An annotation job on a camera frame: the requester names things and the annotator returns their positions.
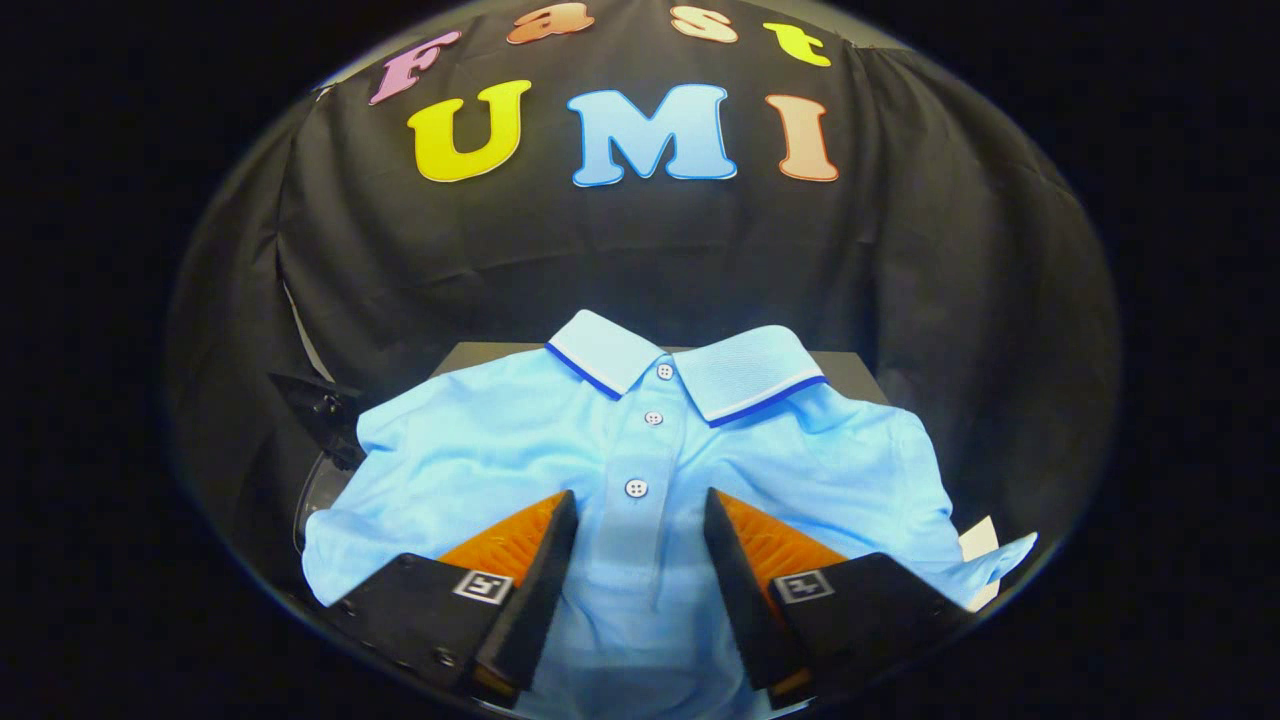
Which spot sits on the black backdrop cloth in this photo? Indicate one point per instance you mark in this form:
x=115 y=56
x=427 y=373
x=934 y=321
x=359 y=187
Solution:
x=650 y=250

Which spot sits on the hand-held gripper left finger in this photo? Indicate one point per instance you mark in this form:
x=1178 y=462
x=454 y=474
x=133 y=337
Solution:
x=530 y=600

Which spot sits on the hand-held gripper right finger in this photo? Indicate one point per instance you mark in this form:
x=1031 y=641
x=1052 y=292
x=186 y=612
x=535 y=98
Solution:
x=740 y=600

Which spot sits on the grey cabinet with black top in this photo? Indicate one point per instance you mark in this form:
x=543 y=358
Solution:
x=495 y=357

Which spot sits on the light blue polo shirt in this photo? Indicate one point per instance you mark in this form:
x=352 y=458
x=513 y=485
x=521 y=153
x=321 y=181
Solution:
x=480 y=440

